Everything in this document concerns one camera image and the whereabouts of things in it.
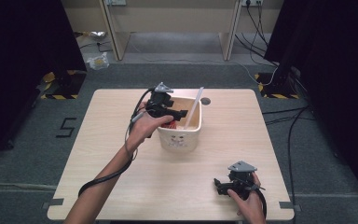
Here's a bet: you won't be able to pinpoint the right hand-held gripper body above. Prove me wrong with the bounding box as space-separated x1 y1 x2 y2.
226 161 264 200

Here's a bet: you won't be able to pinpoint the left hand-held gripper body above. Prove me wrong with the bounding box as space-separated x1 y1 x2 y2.
145 81 174 119

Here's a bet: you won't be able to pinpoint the long white plastic tube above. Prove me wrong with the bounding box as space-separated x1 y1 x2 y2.
184 86 205 130

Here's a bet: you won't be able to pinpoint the cream container with face print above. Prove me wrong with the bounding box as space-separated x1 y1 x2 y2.
157 95 203 153

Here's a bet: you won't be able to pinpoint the person's right hand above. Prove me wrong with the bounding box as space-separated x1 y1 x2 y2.
227 172 267 224

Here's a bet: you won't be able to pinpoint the person's left hand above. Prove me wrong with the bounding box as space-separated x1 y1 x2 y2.
125 102 175 154

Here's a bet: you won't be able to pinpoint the grey tape piece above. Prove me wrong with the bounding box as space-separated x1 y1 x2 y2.
279 201 302 213
41 198 65 210

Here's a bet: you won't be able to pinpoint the clear plastic bag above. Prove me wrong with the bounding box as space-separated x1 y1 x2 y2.
86 51 110 71

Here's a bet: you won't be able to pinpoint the crumpled silver foil bag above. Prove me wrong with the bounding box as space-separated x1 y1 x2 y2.
74 30 106 41

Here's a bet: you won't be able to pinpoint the striped black stand base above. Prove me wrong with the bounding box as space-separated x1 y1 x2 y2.
255 72 301 100
40 69 88 101

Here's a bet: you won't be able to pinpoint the black curtain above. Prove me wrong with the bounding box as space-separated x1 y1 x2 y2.
0 0 88 166
264 0 358 209

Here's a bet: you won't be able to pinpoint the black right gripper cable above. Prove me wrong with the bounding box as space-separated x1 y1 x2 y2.
251 185 269 218

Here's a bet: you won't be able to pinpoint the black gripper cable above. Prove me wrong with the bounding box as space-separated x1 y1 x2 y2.
251 185 269 218
77 88 155 199

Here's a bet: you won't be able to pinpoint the black floor cables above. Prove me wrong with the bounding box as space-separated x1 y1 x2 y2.
262 105 313 206

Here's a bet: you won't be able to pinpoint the light wooden desk frame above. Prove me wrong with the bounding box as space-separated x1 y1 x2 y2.
98 0 242 62

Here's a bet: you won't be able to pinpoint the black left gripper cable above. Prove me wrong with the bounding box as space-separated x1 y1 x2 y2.
77 88 155 199

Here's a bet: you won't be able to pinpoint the wall power socket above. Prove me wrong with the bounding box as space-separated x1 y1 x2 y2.
241 0 264 7
105 0 128 7

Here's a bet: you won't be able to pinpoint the black cables from wall socket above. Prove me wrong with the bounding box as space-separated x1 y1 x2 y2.
234 3 279 67

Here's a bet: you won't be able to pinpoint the grey floor cable strip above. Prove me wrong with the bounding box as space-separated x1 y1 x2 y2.
0 181 59 191

